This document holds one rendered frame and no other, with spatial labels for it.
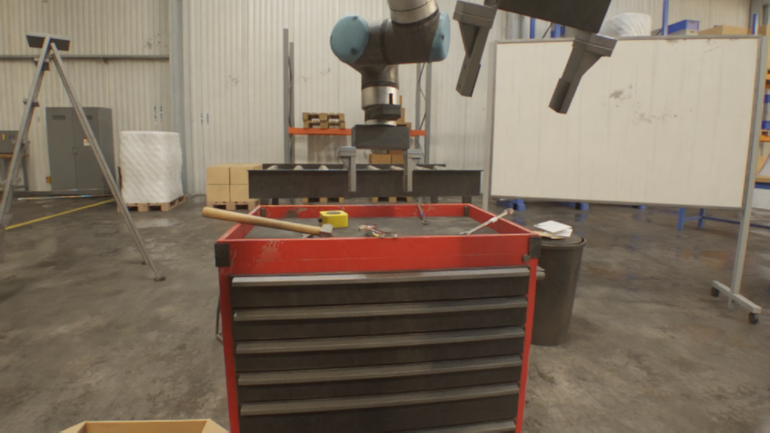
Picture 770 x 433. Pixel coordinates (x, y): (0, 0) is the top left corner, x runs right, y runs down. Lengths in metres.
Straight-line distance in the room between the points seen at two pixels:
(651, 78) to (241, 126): 7.68
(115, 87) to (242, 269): 9.27
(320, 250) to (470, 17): 0.56
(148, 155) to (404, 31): 6.72
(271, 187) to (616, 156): 2.99
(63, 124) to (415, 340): 9.40
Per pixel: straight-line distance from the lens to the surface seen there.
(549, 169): 3.14
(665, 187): 3.35
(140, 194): 7.38
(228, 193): 6.97
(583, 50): 0.53
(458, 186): 4.12
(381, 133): 0.88
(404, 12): 0.72
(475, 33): 0.47
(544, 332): 2.46
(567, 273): 2.35
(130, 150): 7.36
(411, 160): 0.90
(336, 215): 1.11
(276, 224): 0.99
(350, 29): 0.80
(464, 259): 0.89
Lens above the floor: 1.15
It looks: 7 degrees down
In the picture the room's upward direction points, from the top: 1 degrees clockwise
